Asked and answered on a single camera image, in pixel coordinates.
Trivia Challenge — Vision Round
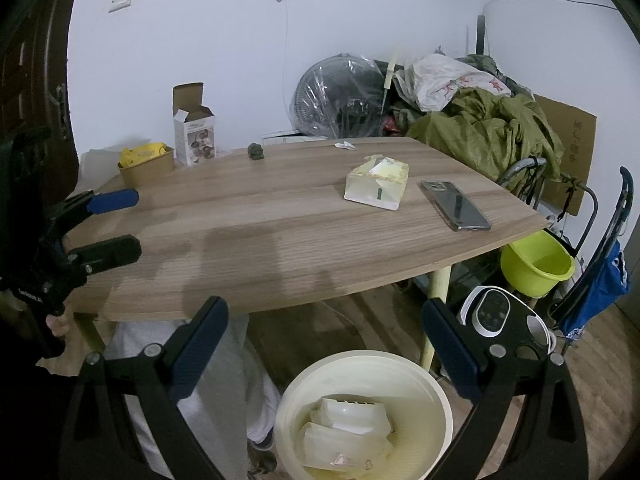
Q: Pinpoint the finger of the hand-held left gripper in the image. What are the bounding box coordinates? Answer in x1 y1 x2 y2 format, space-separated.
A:
66 234 143 276
51 188 141 231

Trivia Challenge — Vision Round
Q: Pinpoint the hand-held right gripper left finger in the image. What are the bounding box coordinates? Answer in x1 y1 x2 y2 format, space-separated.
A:
59 296 230 480

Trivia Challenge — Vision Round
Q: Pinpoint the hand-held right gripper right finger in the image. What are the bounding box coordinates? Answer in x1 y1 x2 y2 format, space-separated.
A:
421 297 585 480

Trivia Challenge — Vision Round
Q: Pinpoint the cream plastic bucket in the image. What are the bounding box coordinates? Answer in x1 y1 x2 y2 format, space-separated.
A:
273 349 454 480

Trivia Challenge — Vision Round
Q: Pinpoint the translucent plastic tray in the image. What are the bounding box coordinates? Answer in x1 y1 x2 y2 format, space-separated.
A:
320 395 393 436

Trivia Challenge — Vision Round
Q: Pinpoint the person's left hand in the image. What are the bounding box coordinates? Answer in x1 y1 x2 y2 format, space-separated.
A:
47 309 74 340

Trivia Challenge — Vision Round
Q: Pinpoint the brown box with yellow item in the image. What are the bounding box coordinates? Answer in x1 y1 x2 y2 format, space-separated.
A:
117 147 176 189

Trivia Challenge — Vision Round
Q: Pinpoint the cream table leg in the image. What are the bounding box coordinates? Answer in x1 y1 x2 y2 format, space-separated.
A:
75 312 110 356
419 265 452 370

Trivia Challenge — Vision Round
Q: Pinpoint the small yellow plastic bag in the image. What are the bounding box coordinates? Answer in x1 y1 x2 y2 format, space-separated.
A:
118 142 169 167

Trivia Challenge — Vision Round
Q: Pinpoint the white electric cooker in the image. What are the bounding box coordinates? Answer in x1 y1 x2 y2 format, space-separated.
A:
456 284 559 357

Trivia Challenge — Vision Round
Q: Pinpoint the open white cardboard box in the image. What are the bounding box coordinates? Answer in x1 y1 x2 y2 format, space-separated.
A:
172 82 217 167

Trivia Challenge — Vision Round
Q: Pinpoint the dark shoe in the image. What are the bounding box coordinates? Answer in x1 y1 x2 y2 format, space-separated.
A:
247 430 277 453

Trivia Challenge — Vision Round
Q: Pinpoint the green plastic basin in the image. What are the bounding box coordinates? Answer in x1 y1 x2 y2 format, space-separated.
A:
499 229 577 299

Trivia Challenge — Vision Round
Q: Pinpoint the grey smartphone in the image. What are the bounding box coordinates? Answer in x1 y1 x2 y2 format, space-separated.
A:
419 179 493 233

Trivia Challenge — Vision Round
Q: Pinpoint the blue shopping trolley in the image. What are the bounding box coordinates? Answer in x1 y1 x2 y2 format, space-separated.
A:
551 165 634 342

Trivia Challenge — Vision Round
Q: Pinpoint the brown wooden door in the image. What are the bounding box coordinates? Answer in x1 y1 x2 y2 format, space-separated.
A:
0 0 73 201

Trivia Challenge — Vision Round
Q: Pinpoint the pale yellow tissue pack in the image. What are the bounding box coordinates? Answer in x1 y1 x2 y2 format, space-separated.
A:
343 154 410 211

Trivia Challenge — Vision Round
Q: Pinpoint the olive green cloth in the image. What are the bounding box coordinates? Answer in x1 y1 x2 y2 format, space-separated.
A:
406 87 567 187

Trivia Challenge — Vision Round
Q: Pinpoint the brown cardboard sheet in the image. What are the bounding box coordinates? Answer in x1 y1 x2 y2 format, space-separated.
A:
534 93 599 217

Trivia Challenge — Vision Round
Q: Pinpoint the fan wrapped in plastic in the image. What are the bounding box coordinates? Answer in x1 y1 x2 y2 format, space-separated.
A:
289 52 387 139

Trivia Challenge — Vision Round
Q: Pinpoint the white printed plastic bag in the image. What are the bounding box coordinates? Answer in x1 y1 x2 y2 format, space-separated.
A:
394 54 512 114

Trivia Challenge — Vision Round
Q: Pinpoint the dark green cloth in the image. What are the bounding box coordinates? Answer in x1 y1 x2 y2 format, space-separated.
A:
457 52 523 96

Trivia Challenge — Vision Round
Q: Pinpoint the door handle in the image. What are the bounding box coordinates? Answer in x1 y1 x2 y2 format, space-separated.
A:
49 84 72 142

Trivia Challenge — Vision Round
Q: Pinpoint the metal chair frame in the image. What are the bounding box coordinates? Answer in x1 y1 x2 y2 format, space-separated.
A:
494 156 599 257

